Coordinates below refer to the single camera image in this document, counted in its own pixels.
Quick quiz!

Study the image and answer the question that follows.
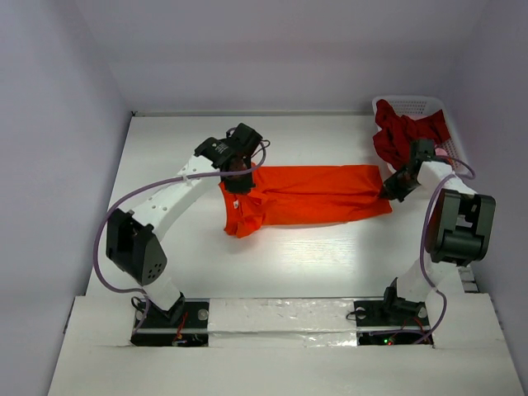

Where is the orange t-shirt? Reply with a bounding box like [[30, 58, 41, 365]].
[[219, 165, 392, 238]]

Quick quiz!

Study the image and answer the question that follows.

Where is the dark red t-shirt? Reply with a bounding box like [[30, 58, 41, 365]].
[[373, 99, 450, 171]]

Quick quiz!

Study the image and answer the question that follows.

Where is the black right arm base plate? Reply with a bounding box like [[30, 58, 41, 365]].
[[346, 297, 434, 347]]

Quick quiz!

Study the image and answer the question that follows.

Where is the white plastic laundry basket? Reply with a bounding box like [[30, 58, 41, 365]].
[[372, 95, 467, 173]]

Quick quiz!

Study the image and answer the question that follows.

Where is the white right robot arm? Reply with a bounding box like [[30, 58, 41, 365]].
[[379, 139, 496, 323]]

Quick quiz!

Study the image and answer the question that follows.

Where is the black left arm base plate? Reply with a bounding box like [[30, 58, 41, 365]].
[[130, 299, 210, 347]]

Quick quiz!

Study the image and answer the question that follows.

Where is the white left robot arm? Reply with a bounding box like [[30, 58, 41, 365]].
[[99, 123, 266, 326]]

